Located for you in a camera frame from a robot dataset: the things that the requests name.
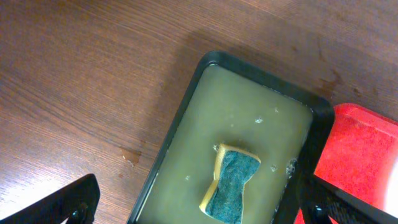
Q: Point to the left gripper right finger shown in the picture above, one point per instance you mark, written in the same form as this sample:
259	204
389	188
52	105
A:
322	202

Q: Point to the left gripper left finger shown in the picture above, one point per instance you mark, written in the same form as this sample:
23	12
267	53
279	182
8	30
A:
75	203

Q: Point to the white plate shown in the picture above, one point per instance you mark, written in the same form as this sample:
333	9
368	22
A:
391	195

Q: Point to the yellow green sponge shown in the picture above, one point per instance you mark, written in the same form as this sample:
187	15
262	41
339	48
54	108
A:
223	200

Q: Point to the red plastic tray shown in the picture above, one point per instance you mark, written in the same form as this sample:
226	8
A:
359	154

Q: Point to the dark green tray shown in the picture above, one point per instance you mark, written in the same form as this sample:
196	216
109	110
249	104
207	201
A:
232	102

